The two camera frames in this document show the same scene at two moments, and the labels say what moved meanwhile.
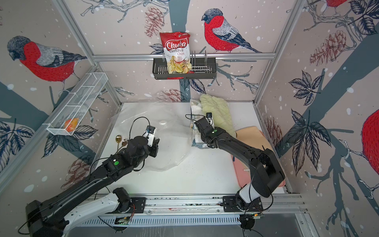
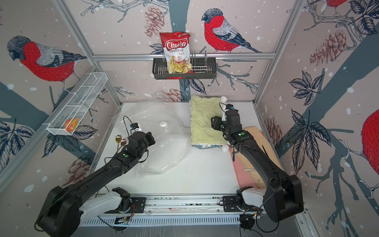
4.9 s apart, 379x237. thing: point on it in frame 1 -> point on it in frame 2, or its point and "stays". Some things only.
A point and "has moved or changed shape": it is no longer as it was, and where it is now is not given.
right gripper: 215,129 -> 217,121
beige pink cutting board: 254,136 stays
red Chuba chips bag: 176,47 stays
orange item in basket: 71,125 stays
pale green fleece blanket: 219,108 has moved or changed shape
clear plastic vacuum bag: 172,121 stays
